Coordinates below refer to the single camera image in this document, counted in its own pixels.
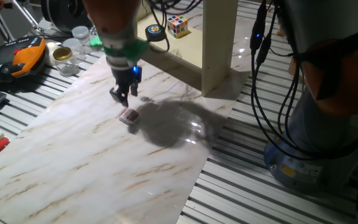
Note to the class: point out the orange black teach pendant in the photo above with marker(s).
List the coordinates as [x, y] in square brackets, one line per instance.
[17, 59]

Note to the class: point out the white marble pattern sheet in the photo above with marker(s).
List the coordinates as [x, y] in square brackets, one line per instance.
[73, 161]

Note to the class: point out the white rubik's cube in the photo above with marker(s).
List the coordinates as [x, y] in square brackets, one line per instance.
[177, 26]

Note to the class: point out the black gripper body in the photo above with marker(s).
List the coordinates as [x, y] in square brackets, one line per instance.
[124, 76]

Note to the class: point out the beige wooden shelf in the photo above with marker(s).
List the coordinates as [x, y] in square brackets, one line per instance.
[217, 46]

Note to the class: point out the red white card box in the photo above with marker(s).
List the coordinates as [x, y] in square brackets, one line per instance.
[129, 116]

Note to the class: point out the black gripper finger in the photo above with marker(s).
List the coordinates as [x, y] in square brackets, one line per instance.
[134, 88]
[122, 96]

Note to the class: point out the white egg-shaped bottle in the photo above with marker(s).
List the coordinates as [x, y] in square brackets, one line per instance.
[51, 51]

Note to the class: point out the translucent plastic container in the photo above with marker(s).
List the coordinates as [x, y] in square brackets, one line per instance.
[80, 34]
[71, 45]

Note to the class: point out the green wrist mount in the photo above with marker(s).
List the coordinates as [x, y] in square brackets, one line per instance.
[126, 51]

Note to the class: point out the black round spool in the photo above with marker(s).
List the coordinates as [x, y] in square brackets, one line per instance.
[64, 14]

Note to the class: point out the glass jar gold lid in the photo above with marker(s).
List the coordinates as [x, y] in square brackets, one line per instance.
[64, 63]

